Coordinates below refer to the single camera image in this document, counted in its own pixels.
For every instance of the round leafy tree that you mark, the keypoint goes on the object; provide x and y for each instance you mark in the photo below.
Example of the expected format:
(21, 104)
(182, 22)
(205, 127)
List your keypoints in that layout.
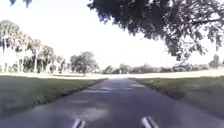
(83, 62)

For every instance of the distant line of trees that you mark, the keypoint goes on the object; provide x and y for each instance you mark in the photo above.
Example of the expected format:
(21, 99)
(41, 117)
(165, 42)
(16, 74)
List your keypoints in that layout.
(150, 69)

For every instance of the grey asphalt path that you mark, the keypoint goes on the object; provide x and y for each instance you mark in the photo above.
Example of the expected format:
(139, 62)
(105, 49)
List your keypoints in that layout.
(113, 103)

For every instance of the large overhanging tree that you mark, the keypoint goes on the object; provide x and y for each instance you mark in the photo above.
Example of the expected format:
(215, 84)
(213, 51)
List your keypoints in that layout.
(150, 20)

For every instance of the robot's own part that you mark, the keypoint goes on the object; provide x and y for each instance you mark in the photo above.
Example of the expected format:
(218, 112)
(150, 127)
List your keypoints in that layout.
(148, 122)
(78, 123)

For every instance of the row of tall trees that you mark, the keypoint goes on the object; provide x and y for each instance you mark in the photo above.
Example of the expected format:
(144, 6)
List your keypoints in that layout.
(36, 57)

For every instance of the green grass lawn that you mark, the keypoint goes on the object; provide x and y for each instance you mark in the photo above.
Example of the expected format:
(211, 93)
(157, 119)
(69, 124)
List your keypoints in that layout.
(33, 90)
(193, 92)

